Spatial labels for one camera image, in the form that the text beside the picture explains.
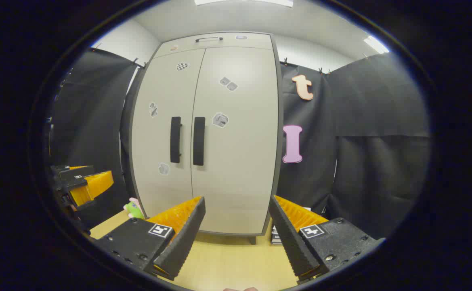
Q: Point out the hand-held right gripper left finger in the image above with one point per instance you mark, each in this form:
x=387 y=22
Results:
x=187 y=234

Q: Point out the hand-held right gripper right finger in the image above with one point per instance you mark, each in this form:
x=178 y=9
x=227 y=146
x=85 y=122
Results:
x=290 y=238

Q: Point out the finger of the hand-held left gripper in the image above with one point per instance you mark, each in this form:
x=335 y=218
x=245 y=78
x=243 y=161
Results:
x=76 y=180
x=60 y=168

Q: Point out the white double-door shoe cabinet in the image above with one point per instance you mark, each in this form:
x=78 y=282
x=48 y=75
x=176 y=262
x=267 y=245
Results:
x=127 y=133

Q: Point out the white shoe cabinet door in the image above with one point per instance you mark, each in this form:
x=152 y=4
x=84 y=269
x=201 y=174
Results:
x=155 y=141
x=240 y=161

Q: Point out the stack of photo cards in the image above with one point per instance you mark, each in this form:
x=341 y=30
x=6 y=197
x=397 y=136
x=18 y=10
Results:
x=276 y=238

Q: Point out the green plush toy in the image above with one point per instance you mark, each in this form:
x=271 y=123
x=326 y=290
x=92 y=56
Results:
x=133 y=210

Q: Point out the black backdrop cloth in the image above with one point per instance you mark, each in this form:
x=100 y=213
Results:
x=381 y=169
x=90 y=113

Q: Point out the long ceiling light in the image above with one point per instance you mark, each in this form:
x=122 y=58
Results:
x=244 y=2

